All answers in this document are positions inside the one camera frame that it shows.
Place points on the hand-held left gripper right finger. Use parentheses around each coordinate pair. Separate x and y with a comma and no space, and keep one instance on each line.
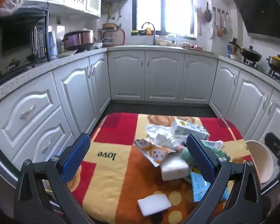
(200,158)

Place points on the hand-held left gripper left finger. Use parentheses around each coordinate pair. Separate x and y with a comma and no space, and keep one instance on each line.
(75,158)

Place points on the green sponge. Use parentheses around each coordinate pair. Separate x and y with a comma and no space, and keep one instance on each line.
(186,155)

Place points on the green striped medicine box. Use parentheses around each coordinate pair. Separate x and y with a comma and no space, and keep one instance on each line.
(214,144)

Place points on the cream plastic bin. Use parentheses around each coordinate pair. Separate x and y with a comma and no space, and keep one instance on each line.
(259,158)

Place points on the thick white foam block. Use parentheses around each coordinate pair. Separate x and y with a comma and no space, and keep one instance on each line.
(173,168)

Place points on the white and yellow small box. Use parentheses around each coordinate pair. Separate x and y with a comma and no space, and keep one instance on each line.
(189,128)

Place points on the white tissue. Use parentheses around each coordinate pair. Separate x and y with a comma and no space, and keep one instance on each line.
(163,137)

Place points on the light blue packet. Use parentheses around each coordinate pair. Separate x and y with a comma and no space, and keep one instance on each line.
(199,186)

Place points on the red yellow printed blanket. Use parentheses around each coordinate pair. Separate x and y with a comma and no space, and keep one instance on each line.
(121,172)

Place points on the gas stove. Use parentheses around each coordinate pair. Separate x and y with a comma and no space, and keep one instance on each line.
(276,74)

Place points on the thin white foam block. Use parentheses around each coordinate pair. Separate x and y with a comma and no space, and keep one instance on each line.
(154,204)

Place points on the yellow lid cooking pot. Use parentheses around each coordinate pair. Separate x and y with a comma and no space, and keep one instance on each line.
(278,63)

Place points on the black frying pan with lid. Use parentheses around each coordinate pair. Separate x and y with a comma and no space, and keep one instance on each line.
(250,54)

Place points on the white lower kitchen cabinets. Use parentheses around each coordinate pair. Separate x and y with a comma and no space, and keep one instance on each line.
(128,74)

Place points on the blue white bag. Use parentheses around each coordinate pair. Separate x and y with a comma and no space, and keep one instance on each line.
(229,51)

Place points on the black pot with label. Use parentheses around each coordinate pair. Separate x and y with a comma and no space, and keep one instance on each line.
(14,65)

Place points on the blue white electric kettle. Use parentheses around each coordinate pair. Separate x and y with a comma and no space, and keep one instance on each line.
(53,45)

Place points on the speckled kitchen countertop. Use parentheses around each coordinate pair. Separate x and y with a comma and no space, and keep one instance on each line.
(158,47)

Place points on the rose metal rice cooker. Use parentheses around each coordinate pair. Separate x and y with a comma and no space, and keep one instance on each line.
(78,39)

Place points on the hanging metal skimmer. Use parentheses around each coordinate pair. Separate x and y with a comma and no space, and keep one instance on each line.
(224,29)

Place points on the hanging wooden spatula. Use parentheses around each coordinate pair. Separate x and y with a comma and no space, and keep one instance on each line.
(219,31)

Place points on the black range hood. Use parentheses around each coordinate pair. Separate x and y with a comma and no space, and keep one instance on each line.
(263,7)

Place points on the red rimmed cutting board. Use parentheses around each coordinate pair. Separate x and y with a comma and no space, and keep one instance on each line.
(119,37)

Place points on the hanging metal ladle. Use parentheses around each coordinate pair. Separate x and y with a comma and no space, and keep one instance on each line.
(215,21)

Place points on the curved metal faucet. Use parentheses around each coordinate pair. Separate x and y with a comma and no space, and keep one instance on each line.
(154,33)

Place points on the black microwave oven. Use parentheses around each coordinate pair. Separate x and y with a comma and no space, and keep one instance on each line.
(21,35)

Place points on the beige clay pot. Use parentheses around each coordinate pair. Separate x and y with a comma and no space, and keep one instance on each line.
(110,26)

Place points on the yellow bottle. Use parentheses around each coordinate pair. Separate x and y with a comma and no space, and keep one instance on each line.
(148,31)

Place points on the hanging small frying pan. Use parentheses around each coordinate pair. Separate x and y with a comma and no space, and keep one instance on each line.
(208,15)

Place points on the chopstick holder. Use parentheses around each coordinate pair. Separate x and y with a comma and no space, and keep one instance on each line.
(200,14)

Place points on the kitchen window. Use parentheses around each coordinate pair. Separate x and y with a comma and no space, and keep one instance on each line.
(175,9)

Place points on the white orange plastic bag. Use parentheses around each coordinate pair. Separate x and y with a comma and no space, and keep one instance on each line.
(9,2)

